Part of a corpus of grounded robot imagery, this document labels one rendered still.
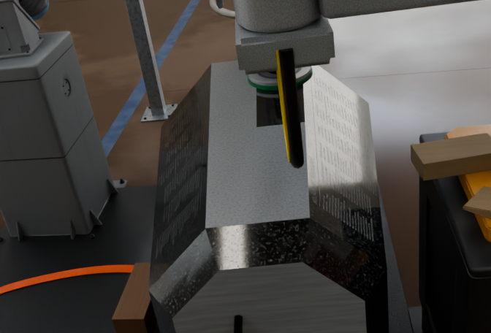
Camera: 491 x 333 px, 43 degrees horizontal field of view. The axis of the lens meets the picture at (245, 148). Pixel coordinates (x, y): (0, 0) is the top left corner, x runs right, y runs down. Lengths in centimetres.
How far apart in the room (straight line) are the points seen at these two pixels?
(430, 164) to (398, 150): 167
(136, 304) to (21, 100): 96
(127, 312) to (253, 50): 130
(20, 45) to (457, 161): 182
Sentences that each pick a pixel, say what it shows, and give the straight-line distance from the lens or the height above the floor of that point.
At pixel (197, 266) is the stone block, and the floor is 75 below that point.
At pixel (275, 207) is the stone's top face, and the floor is 82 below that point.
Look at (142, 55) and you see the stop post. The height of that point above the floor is 40.
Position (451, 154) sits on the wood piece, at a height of 83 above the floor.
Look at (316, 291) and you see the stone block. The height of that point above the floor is 67.
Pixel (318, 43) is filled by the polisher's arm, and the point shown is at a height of 121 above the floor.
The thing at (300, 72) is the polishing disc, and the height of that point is 85.
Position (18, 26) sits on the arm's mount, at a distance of 272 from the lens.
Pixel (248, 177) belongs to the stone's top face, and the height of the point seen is 82.
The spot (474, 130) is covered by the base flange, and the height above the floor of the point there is 78.
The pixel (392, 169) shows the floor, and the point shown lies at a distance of 311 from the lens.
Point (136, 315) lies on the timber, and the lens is 231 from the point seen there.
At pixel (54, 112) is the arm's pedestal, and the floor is 62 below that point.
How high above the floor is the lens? 167
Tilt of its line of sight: 30 degrees down
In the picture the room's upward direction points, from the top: 9 degrees counter-clockwise
